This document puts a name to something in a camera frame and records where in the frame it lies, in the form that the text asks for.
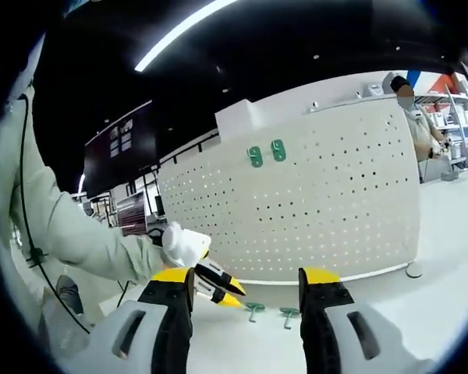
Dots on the green hook assembly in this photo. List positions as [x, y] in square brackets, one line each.
[289, 312]
[255, 156]
[278, 150]
[254, 308]

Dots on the white perforated mounting plate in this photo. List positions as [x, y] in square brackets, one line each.
[296, 210]

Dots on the round white stand foot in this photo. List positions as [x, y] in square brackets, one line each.
[414, 270]

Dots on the white square pillar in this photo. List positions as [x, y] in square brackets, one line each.
[238, 118]

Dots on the person's jeans leg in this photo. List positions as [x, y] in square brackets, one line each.
[68, 292]

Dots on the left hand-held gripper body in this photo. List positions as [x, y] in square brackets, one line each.
[185, 243]

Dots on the white storage shelf rack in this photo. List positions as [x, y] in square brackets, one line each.
[456, 117]

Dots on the small white security camera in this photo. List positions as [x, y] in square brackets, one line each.
[316, 104]

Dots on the long ceiling light strip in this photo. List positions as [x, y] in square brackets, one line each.
[179, 35]

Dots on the dark computer monitor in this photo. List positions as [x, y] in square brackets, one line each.
[132, 212]

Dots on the grey tabletop object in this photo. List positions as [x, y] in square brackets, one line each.
[450, 175]

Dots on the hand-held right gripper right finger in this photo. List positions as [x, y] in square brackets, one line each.
[355, 339]

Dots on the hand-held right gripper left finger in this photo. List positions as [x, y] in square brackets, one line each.
[136, 335]

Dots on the dark wall display screen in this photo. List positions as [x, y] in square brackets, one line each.
[121, 148]

